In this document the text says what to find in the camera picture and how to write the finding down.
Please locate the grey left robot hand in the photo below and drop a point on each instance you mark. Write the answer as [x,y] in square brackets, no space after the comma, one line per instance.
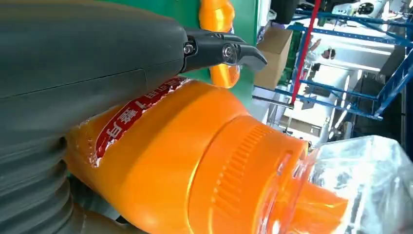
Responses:
[80,48]

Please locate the orange drink bottle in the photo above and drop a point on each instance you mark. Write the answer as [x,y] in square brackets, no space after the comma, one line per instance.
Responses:
[216,16]
[167,155]

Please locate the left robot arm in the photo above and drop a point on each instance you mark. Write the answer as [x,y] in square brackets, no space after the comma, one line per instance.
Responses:
[29,193]

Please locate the brown cardboard box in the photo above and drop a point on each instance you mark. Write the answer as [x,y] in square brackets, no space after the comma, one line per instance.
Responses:
[274,48]

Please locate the black soft bag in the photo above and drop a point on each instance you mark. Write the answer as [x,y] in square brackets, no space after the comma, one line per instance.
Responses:
[284,11]

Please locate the green crate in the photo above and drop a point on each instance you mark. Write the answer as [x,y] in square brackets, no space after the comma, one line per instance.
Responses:
[295,48]

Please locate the red pole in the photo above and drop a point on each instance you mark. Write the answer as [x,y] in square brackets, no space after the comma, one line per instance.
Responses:
[305,48]

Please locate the blue metal shelf rack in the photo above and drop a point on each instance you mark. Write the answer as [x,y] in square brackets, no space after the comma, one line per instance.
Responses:
[390,87]

